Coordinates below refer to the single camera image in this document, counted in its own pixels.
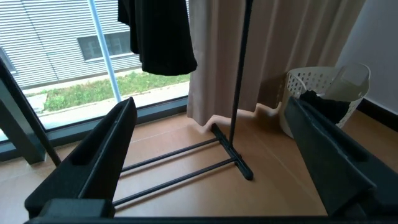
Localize black clothes rack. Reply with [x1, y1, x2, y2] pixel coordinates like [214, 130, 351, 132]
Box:
[0, 0, 255, 208]

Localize black knitted shorts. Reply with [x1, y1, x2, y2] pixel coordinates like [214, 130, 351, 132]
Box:
[117, 0, 198, 77]

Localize beige curtain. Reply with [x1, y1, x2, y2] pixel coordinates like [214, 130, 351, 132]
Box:
[186, 0, 366, 127]

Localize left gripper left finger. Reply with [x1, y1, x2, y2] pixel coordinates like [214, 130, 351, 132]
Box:
[24, 96, 138, 219]

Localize black garment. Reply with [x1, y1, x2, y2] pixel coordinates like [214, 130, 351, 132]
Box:
[298, 90, 352, 125]

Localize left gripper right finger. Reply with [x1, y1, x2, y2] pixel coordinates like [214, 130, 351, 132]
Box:
[284, 96, 398, 219]

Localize white laundry basket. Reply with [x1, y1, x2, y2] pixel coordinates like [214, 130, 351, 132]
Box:
[279, 63, 372, 139]

